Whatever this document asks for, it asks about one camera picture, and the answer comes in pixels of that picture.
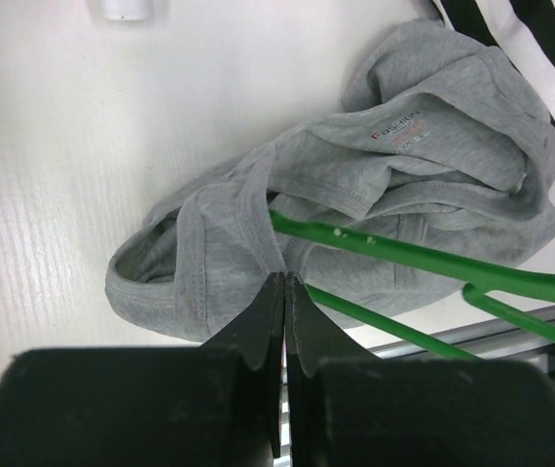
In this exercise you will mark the grey tank top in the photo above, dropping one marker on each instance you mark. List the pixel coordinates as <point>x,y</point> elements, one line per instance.
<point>442,143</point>

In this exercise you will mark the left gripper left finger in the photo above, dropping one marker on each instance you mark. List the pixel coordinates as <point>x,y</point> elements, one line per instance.
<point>255,339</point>

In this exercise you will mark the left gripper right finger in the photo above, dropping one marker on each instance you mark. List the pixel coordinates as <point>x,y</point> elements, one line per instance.
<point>313,341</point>

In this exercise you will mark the white clothes rack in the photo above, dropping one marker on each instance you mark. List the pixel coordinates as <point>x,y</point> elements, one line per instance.
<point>125,10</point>

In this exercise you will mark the black white striped shirt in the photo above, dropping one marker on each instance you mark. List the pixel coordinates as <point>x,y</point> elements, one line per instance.
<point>524,30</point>

